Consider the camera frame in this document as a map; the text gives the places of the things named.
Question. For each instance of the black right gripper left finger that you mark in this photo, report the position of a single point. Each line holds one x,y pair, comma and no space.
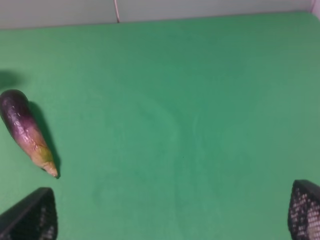
32,218

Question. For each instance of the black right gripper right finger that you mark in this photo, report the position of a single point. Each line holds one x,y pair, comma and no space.
303,219

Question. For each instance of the purple eggplant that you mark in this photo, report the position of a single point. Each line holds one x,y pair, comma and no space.
22,125

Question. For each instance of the green table cloth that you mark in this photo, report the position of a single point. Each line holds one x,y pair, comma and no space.
189,129

